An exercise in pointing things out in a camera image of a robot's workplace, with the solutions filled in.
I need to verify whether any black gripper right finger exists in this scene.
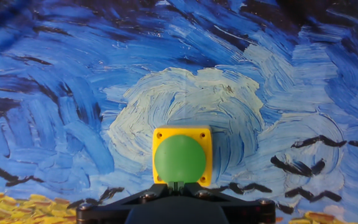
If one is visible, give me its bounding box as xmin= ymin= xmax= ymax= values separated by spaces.
xmin=176 ymin=182 xmax=276 ymax=224

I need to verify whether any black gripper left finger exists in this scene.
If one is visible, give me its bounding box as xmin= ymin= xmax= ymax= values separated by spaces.
xmin=75 ymin=182 xmax=176 ymax=224

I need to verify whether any yellow box with green button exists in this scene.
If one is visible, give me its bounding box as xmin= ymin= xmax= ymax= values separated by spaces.
xmin=152 ymin=125 xmax=213 ymax=187

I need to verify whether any painted wheatfield cloth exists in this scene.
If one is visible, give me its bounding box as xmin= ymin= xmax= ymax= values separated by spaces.
xmin=0 ymin=0 xmax=358 ymax=224

